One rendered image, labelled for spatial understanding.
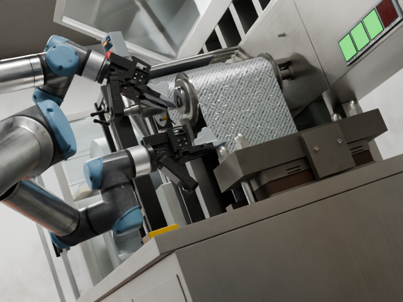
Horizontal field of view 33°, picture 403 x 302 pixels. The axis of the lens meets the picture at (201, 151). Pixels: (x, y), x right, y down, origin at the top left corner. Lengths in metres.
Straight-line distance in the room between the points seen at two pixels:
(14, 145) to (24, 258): 4.11
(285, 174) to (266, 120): 0.28
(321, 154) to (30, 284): 3.84
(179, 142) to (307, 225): 0.40
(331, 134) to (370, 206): 0.19
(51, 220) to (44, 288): 3.69
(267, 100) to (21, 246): 3.64
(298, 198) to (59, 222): 0.53
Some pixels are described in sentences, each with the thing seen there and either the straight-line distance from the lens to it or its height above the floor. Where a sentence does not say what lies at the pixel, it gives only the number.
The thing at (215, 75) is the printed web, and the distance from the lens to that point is 1.82.
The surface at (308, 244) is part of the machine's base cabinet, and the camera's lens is 1.48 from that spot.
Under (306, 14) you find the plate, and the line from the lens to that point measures 1.85.
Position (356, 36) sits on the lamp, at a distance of 1.67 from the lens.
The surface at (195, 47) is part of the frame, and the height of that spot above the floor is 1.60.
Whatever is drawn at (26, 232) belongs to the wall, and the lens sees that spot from 5.29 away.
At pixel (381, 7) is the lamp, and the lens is 1.58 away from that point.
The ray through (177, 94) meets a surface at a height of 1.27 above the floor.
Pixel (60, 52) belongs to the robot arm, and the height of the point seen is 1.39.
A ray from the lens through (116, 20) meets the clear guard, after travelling 2.72.
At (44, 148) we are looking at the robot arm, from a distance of 1.24.
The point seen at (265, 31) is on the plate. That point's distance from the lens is 2.05.
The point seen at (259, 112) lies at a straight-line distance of 1.82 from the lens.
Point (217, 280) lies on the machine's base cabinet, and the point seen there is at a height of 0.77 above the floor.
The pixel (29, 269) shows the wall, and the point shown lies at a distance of 5.23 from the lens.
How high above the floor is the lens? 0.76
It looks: 11 degrees up
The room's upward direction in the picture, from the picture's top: 21 degrees counter-clockwise
